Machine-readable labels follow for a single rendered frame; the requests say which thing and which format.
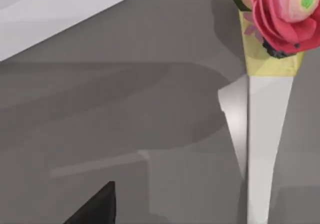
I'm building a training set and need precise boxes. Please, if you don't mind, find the yellow and white flower pot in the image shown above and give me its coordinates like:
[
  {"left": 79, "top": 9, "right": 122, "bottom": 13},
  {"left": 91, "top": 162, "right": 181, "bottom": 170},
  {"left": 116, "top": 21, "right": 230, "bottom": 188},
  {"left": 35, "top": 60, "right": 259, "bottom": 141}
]
[{"left": 238, "top": 9, "right": 305, "bottom": 224}]

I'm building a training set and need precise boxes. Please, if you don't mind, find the pink flower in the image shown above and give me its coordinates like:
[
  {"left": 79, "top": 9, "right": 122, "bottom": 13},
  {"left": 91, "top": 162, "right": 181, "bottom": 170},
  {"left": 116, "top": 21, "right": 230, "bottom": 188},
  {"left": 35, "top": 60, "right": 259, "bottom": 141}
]
[{"left": 231, "top": 0, "right": 320, "bottom": 59}]

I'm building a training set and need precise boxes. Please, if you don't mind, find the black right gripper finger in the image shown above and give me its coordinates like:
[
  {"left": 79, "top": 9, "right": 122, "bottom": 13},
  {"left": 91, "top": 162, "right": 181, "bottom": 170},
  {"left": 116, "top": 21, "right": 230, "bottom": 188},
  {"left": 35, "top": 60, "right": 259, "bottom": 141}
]
[{"left": 62, "top": 181, "right": 117, "bottom": 224}]

